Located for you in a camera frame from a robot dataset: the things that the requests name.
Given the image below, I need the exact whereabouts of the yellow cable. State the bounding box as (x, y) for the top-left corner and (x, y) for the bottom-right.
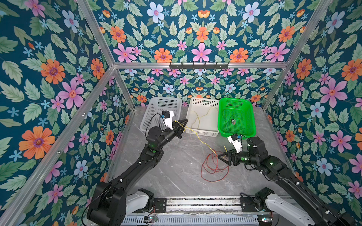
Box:
(190, 105), (218, 128)
(174, 120), (228, 159)

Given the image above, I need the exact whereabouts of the red cable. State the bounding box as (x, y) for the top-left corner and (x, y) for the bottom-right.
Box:
(200, 149), (230, 183)

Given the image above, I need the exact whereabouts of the green cable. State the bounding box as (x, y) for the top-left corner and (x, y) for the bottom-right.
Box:
(221, 110), (247, 133)

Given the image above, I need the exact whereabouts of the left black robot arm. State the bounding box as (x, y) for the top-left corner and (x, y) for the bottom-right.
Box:
(84, 119), (188, 226)

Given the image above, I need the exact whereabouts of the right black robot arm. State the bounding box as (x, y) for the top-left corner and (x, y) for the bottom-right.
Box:
(217, 135), (355, 226)

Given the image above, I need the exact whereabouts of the cream perforated basket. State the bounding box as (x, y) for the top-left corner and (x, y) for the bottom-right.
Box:
(186, 98), (219, 137)

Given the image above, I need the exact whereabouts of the white mesh basket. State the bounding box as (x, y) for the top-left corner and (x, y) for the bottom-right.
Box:
(140, 97), (182, 132)

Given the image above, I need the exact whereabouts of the green plastic basket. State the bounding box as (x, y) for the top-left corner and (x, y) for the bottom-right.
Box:
(218, 98), (256, 139)

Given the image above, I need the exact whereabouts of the black hook bar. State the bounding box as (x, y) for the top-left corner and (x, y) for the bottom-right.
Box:
(169, 62), (229, 70)

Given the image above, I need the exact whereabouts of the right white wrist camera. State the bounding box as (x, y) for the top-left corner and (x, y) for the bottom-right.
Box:
(227, 134), (242, 153)

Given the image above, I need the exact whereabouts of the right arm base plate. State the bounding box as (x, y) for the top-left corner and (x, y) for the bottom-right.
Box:
(239, 196), (270, 212)

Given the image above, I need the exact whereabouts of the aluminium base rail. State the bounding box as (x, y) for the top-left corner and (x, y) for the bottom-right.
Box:
(87, 195), (320, 226)

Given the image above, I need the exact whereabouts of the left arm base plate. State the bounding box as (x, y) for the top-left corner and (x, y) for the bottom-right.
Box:
(135, 197), (167, 214)

